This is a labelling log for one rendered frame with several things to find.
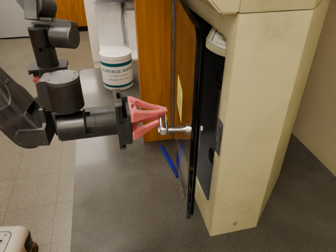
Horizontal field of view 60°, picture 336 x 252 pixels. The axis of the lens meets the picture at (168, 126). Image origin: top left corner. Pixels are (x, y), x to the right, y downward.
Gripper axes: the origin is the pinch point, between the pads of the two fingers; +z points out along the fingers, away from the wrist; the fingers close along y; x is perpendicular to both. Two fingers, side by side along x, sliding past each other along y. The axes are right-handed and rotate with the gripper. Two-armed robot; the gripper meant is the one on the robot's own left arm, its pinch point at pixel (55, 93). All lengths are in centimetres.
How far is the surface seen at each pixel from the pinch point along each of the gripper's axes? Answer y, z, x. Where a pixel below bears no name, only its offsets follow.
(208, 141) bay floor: 40.4, 8.6, -22.9
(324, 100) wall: 76, 2, -21
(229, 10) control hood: 32, -31, -47
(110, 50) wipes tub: 18.5, 0.6, 35.3
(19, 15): -105, 69, 443
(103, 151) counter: 11.5, 15.8, -11.1
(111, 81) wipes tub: 17.4, 11.3, 29.0
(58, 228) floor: -25, 109, 41
